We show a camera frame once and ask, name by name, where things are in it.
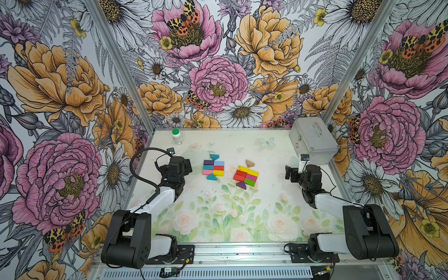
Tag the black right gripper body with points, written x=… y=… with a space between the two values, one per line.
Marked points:
x=296 y=177

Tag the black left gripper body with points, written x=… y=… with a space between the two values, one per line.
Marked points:
x=187 y=170

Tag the magenta block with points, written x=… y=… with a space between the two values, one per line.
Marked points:
x=251 y=177

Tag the green block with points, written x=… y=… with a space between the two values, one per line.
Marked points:
x=250 y=182

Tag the natural wood triangle block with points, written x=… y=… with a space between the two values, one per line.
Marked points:
x=250 y=164

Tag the yellow block long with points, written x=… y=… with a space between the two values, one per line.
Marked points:
x=243 y=169

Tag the purple triangle block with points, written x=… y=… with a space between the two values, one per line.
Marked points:
x=241 y=185

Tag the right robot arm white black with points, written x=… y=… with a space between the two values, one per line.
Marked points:
x=367 y=234

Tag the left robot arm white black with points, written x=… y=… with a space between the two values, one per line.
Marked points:
x=129 y=241

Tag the white bottle green cap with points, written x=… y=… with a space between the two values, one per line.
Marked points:
x=177 y=137

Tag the silver metal first-aid case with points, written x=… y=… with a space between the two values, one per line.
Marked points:
x=310 y=135

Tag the small circuit board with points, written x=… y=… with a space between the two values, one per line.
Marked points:
x=168 y=272

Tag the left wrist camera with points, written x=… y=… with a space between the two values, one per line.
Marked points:
x=171 y=152

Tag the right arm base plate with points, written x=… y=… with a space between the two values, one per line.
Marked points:
x=301 y=253

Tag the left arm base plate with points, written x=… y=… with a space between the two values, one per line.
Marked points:
x=184 y=255

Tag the aluminium front rail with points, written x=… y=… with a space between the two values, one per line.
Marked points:
x=271 y=261

